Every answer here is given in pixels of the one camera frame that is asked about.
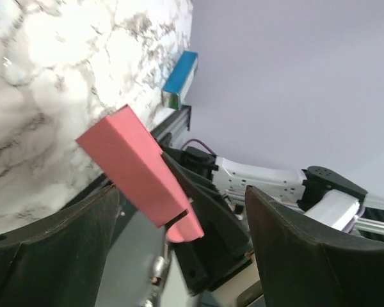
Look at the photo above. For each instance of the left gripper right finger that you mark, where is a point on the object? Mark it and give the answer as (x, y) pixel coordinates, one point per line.
(302, 262)

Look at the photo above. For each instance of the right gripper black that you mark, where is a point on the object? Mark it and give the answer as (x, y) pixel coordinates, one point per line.
(209, 262)

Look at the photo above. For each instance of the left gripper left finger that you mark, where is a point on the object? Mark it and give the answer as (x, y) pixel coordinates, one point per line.
(59, 260)

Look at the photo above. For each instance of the pink paper box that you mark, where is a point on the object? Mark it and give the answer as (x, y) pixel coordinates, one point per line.
(127, 153)

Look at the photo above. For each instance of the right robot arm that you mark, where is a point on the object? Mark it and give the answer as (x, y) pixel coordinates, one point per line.
(217, 187)

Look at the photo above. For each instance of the teal card package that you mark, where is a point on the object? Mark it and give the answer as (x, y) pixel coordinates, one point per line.
(180, 80)

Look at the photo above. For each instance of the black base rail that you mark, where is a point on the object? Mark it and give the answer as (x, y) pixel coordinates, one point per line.
(95, 186)

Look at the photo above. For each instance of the aluminium frame rail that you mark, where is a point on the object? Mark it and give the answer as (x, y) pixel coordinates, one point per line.
(171, 124)

